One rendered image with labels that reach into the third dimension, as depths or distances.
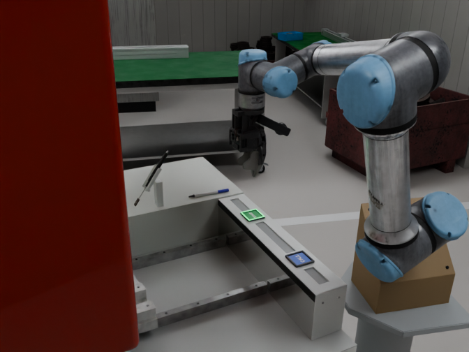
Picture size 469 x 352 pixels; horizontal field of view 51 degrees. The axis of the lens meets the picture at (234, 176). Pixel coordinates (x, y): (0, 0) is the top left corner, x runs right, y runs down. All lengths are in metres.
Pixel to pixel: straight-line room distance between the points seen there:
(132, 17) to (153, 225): 4.21
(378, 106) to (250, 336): 0.69
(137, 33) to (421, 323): 4.71
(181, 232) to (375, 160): 0.81
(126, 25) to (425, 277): 4.68
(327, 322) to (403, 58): 0.68
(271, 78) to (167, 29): 7.50
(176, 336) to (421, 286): 0.66
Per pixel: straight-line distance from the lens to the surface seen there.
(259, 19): 8.89
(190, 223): 1.60
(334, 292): 1.24
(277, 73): 1.20
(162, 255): 1.54
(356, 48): 1.14
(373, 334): 1.51
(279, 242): 1.39
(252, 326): 1.31
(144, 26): 5.60
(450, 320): 1.45
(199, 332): 1.30
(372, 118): 0.88
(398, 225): 1.09
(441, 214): 1.20
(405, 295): 1.41
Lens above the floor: 1.69
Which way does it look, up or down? 24 degrees down
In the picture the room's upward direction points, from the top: 1 degrees clockwise
